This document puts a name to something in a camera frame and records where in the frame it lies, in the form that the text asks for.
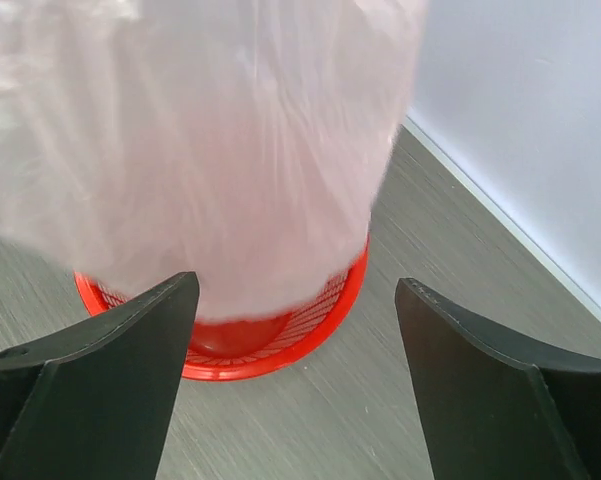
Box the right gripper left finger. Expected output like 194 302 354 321
0 273 199 480

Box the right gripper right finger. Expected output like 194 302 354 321
395 278 601 480

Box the red mesh trash bin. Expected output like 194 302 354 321
73 234 371 384

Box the pink plastic trash bag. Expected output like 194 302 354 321
0 1 427 322

